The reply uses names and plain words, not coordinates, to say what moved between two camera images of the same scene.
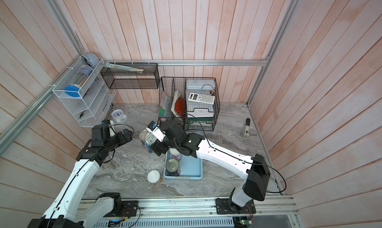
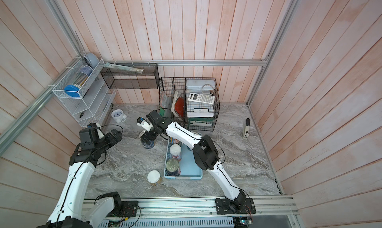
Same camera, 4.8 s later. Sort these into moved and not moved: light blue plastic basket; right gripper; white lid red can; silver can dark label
Moved: right gripper
Not moved: silver can dark label; light blue plastic basket; white lid red can
